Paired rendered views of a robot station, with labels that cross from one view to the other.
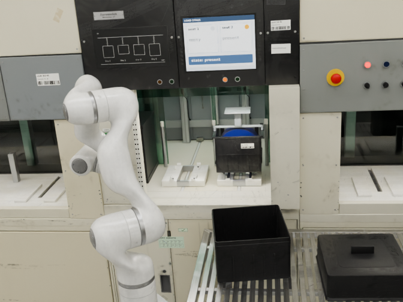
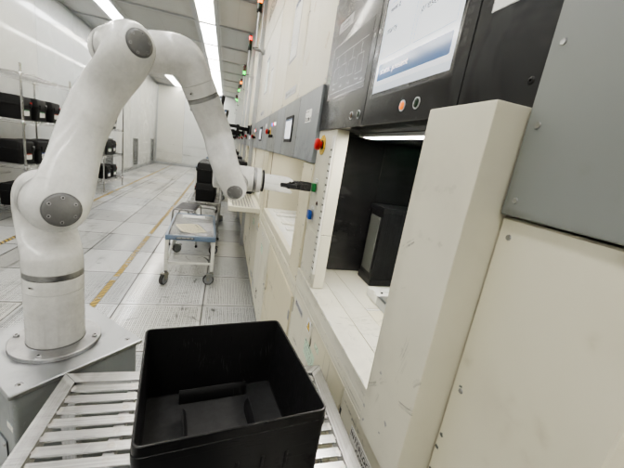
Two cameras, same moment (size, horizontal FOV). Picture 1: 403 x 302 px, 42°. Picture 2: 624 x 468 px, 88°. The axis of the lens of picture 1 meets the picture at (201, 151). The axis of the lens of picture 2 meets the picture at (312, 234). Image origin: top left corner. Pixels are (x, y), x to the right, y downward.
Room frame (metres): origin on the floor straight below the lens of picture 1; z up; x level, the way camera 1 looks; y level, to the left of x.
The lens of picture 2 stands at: (1.70, -0.66, 1.32)
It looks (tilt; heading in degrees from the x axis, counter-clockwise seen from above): 14 degrees down; 65
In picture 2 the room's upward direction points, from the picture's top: 9 degrees clockwise
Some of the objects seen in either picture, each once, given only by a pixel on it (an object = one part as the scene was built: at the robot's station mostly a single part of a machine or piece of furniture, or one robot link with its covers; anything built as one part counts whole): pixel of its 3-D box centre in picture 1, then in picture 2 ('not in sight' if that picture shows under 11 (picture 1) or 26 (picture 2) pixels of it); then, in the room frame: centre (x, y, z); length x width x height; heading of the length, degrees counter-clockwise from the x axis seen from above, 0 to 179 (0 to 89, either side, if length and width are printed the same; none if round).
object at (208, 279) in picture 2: not in sight; (193, 244); (1.94, 2.65, 0.24); 0.97 x 0.52 x 0.48; 84
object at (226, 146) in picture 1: (238, 141); not in sight; (2.39, -0.18, 1.06); 0.24 x 0.20 x 0.32; 82
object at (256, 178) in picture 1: (240, 173); not in sight; (2.39, -0.18, 0.89); 0.22 x 0.21 x 0.04; 172
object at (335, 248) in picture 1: (361, 261); not in sight; (1.65, -0.55, 0.83); 0.29 x 0.29 x 0.13; 84
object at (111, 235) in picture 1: (122, 248); (48, 221); (1.44, 0.27, 1.07); 0.19 x 0.12 x 0.24; 115
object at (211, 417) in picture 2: (249, 241); (222, 404); (1.80, -0.16, 0.85); 0.28 x 0.28 x 0.17; 0
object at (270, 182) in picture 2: not in sight; (275, 182); (2.03, 0.43, 1.20); 0.11 x 0.10 x 0.07; 172
